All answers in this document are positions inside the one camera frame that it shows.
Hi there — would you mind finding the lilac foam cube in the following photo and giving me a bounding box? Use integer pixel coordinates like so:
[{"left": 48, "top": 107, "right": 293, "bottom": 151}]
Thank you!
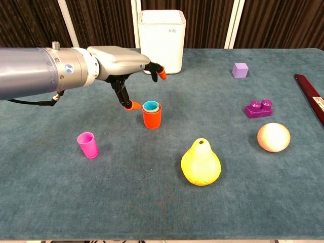
[{"left": 232, "top": 62, "right": 249, "bottom": 79}]

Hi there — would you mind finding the white partition post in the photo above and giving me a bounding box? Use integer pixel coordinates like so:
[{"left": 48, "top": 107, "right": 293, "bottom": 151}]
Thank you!
[
  {"left": 57, "top": 0, "right": 79, "bottom": 49},
  {"left": 130, "top": 0, "right": 142, "bottom": 49},
  {"left": 224, "top": 0, "right": 246, "bottom": 49}
]

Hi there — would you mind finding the dark red folded fan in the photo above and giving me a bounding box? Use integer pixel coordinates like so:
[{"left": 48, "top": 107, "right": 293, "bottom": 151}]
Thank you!
[{"left": 294, "top": 73, "right": 324, "bottom": 119}]

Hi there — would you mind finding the yellow plastic cup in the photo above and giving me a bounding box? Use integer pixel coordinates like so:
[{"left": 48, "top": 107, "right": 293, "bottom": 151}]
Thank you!
[{"left": 142, "top": 102, "right": 160, "bottom": 113}]

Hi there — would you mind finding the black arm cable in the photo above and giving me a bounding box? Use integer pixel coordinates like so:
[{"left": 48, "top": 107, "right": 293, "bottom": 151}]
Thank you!
[{"left": 7, "top": 90, "right": 65, "bottom": 107}]

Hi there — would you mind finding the yellow toy pear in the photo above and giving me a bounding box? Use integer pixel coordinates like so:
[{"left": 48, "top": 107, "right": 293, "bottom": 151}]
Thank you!
[{"left": 180, "top": 138, "right": 222, "bottom": 187}]

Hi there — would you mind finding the orange plastic cup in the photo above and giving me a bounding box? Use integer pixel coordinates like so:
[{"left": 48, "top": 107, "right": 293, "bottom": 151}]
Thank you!
[{"left": 141, "top": 101, "right": 163, "bottom": 130}]

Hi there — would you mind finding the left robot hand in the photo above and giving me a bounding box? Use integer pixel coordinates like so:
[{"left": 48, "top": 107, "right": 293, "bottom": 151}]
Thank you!
[{"left": 87, "top": 46, "right": 168, "bottom": 112}]

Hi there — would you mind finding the toy peach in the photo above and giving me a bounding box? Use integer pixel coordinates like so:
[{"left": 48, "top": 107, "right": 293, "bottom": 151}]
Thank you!
[{"left": 257, "top": 123, "right": 291, "bottom": 153}]

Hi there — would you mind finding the light blue plastic cup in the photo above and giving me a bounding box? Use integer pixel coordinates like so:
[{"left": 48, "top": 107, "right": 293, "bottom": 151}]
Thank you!
[{"left": 143, "top": 100, "right": 158, "bottom": 112}]

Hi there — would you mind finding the pink plastic cup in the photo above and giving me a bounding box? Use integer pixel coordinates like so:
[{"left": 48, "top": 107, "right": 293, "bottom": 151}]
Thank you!
[{"left": 77, "top": 132, "right": 99, "bottom": 159}]

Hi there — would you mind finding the purple toy brick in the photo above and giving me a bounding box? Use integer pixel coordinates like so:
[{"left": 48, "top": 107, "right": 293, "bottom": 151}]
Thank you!
[{"left": 244, "top": 99, "right": 274, "bottom": 119}]

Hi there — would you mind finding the white square bin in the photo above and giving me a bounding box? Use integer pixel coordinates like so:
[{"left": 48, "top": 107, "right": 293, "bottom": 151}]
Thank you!
[{"left": 137, "top": 9, "right": 187, "bottom": 74}]

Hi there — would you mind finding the teal table cloth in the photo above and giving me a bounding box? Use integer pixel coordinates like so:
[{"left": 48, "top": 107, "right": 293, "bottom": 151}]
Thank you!
[{"left": 0, "top": 48, "right": 324, "bottom": 240}]

